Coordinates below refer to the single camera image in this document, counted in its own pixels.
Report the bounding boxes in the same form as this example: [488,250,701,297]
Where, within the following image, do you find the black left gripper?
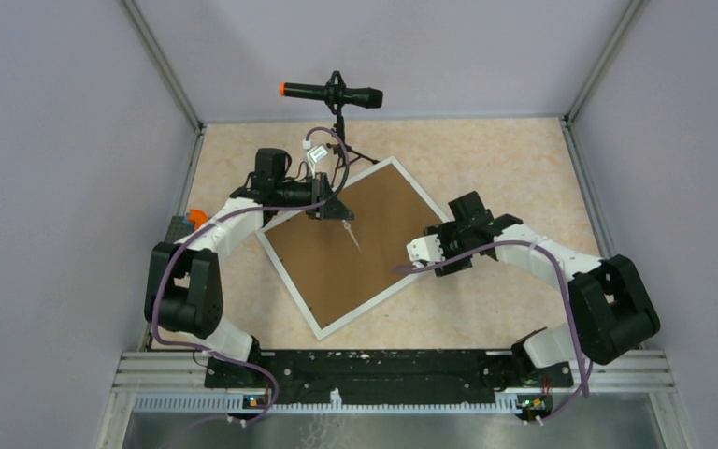
[275,171,353,219]

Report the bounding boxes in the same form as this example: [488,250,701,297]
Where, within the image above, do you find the silver screwdriver tool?
[342,220,362,253]

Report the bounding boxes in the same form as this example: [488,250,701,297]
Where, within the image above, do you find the white picture frame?
[254,155,453,342]

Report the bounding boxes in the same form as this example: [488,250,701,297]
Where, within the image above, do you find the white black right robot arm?
[406,192,661,385]

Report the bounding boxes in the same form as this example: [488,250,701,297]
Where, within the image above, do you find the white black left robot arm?
[144,148,354,387]

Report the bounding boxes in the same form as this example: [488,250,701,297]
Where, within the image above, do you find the black microphone tripod stand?
[327,111,380,187]

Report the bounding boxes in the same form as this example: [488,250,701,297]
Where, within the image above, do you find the black microphone orange tip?
[280,82,383,109]

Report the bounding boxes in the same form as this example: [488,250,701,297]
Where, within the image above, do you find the orange curved toy block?
[186,209,209,229]

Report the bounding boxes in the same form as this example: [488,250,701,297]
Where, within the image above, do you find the grey lego baseplate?
[162,215,194,243]

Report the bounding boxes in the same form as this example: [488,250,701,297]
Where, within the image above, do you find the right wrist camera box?
[406,235,445,268]

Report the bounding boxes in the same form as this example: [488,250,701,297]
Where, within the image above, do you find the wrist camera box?
[303,140,330,166]
[406,235,445,268]

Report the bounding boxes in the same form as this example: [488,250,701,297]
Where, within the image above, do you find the brown frame backing board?
[264,166,444,329]

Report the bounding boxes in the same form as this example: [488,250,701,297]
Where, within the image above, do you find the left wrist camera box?
[303,140,330,166]

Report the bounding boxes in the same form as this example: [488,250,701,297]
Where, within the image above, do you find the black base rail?
[204,349,574,405]

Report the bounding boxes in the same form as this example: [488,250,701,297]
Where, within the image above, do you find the aluminium front rail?
[95,350,701,449]

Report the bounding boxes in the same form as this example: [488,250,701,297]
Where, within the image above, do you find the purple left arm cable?
[150,126,352,428]

